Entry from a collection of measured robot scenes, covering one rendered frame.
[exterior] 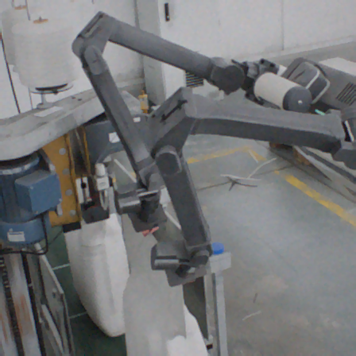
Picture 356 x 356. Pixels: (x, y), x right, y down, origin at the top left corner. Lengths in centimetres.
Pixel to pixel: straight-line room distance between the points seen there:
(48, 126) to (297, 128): 85
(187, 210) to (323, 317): 210
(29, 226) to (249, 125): 90
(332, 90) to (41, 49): 74
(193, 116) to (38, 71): 74
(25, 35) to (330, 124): 86
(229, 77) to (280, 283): 204
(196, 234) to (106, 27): 55
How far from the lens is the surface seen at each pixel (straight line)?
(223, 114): 126
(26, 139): 189
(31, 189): 187
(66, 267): 330
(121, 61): 647
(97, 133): 216
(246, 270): 384
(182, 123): 123
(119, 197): 187
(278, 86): 160
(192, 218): 149
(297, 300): 360
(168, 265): 163
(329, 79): 169
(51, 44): 185
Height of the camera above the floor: 203
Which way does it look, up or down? 24 degrees down
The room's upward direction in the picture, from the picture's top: 5 degrees counter-clockwise
